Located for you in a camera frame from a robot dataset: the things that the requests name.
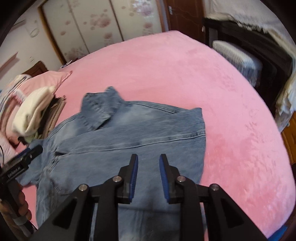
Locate blue denim jeans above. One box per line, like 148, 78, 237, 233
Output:
18, 87, 206, 240

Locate person's left hand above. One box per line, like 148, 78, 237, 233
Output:
18, 184, 32, 221

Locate cream white folded sweater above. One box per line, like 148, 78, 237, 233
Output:
11, 86, 56, 137

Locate blue stool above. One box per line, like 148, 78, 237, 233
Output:
268, 225, 287, 241

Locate beige brown folded knitwear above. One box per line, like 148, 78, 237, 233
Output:
37, 96, 66, 139

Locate pink bed sheet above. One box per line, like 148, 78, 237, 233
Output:
14, 29, 296, 239

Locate striped pink folded quilt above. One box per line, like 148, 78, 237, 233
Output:
1, 74, 31, 146

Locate pink pillow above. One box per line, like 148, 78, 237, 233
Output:
20, 71, 72, 96

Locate brown wooden headboard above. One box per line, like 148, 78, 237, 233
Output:
23, 61, 48, 77

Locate floral sliding wardrobe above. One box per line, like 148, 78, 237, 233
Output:
38, 1, 165, 64

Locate dark wooden desk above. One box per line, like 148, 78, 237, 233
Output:
204, 18, 292, 113

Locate brown wooden door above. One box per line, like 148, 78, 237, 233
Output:
164, 0, 205, 43

